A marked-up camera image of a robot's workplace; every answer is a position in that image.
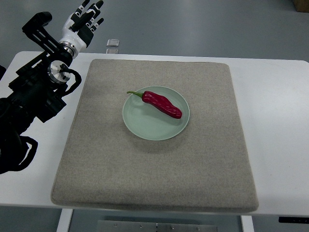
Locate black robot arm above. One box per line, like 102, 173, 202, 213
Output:
0, 12, 82, 174

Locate cardboard box corner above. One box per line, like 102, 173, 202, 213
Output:
293, 0, 309, 13

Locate light green plate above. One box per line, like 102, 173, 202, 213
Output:
122, 86, 190, 141

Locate white table leg right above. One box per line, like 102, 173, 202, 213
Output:
240, 216, 254, 232

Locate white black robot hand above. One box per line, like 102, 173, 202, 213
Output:
59, 0, 104, 53

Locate white table leg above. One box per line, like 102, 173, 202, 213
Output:
56, 209, 73, 232
240, 216, 254, 232

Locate white table leg left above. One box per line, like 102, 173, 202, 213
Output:
56, 209, 73, 232

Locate beige felt mat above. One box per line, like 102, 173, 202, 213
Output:
51, 59, 259, 213

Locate red chili pepper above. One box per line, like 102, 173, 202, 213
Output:
127, 91, 183, 119

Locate black table control panel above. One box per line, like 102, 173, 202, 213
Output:
278, 217, 309, 224

